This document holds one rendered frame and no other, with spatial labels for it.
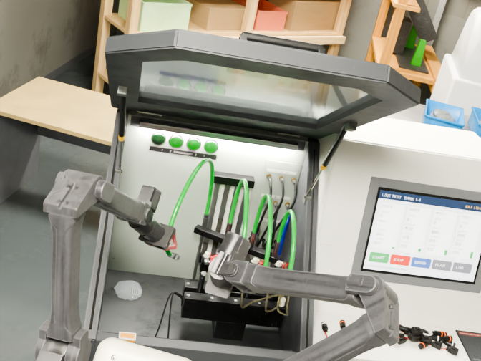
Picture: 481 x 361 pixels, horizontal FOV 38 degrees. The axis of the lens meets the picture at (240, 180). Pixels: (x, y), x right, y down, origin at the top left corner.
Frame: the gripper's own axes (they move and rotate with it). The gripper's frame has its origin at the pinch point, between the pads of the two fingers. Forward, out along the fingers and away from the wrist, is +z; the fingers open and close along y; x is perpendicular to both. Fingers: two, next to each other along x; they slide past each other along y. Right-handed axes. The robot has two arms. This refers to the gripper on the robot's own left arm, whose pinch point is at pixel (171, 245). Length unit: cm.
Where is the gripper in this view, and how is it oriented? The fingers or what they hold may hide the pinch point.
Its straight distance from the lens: 208.5
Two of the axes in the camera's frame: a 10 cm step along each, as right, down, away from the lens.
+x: -3.8, 8.8, -2.9
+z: 4.0, 4.4, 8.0
